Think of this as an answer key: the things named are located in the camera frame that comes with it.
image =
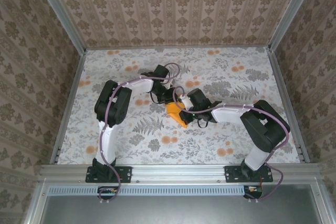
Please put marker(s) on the orange plastic object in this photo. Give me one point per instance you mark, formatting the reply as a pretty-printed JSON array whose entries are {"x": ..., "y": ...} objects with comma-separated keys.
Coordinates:
[{"x": 174, "y": 112}]

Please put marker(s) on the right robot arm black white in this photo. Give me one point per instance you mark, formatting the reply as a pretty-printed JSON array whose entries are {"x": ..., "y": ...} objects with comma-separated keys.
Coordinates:
[{"x": 262, "y": 127}]

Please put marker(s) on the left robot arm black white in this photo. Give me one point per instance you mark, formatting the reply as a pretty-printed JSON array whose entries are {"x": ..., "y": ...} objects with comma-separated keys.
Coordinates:
[{"x": 113, "y": 103}]

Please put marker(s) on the floral patterned table cover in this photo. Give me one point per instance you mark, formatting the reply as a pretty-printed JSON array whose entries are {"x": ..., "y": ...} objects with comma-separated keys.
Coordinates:
[{"x": 157, "y": 150}]

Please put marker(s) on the grey metal panel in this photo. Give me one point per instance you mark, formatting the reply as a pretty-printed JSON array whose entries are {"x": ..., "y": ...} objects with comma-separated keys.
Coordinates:
[{"x": 178, "y": 211}]

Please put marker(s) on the short aluminium table edge rail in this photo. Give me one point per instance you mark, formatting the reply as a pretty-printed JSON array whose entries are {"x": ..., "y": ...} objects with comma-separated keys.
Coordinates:
[{"x": 178, "y": 48}]

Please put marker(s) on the wide aluminium mounting rail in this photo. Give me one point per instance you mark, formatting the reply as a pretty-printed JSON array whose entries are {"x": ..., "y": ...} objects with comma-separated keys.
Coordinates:
[{"x": 178, "y": 172}]

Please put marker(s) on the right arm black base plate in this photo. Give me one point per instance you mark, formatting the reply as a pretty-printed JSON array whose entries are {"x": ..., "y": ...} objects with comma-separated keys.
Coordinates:
[{"x": 231, "y": 174}]

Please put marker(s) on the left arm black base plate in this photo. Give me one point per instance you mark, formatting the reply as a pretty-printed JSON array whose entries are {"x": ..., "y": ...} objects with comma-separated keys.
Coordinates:
[{"x": 126, "y": 174}]

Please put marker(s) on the aluminium table side rail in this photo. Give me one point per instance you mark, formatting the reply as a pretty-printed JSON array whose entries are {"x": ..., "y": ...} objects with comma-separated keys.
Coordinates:
[
  {"x": 68, "y": 108},
  {"x": 278, "y": 77}
]

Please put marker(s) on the aluminium frame post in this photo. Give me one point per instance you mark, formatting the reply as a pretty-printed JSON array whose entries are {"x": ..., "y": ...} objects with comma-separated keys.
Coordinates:
[
  {"x": 60, "y": 14},
  {"x": 294, "y": 11}
]

